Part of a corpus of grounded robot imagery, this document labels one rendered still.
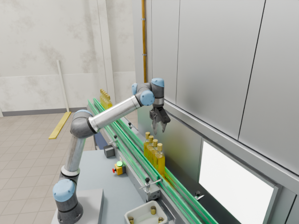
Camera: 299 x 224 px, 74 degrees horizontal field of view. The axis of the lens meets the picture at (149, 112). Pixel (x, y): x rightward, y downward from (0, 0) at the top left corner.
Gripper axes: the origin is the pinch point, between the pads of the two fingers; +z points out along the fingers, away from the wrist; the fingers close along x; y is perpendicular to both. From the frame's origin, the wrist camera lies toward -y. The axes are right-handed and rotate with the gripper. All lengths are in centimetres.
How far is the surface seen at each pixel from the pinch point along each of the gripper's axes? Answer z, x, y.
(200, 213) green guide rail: 34, -4, -40
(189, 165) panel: 19.3, -12.1, -17.5
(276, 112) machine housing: -34, -16, -59
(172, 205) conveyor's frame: 37.9, 5.7, -24.9
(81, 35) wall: -43, -21, 346
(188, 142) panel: 2.9, -12.1, -14.6
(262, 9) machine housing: -69, -16, -45
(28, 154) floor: 125, 111, 229
